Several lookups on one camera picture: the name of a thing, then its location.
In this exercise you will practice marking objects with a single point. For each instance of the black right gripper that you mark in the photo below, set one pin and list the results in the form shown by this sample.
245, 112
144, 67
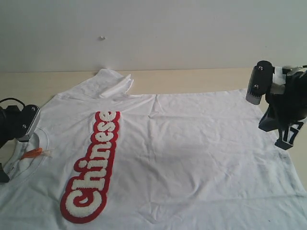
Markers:
285, 111

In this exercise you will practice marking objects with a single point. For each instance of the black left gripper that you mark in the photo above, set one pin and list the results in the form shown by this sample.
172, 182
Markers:
14, 124

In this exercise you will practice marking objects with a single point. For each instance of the white t-shirt red lettering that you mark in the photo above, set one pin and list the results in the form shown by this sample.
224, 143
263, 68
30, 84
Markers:
113, 161

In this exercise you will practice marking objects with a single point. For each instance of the orange neck label tag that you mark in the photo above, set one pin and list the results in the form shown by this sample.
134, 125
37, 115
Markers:
32, 153

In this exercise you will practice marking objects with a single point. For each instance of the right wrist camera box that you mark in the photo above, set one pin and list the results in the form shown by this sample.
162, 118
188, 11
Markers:
260, 81

